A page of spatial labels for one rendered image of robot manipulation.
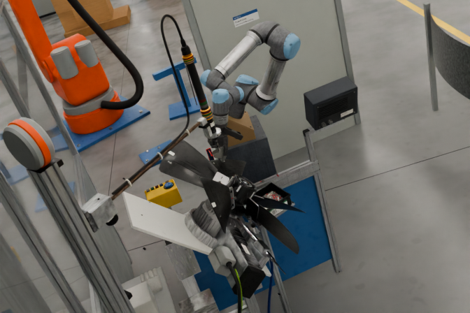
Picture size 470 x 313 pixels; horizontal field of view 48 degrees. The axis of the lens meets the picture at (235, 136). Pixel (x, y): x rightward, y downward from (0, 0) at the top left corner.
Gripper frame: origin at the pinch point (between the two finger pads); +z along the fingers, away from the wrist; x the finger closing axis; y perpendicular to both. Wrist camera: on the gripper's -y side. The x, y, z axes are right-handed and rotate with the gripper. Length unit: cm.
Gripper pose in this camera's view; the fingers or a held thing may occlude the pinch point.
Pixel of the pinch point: (224, 159)
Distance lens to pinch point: 254.2
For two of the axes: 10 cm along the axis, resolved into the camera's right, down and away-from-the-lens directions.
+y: -9.5, 1.1, -3.0
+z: -0.2, 9.1, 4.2
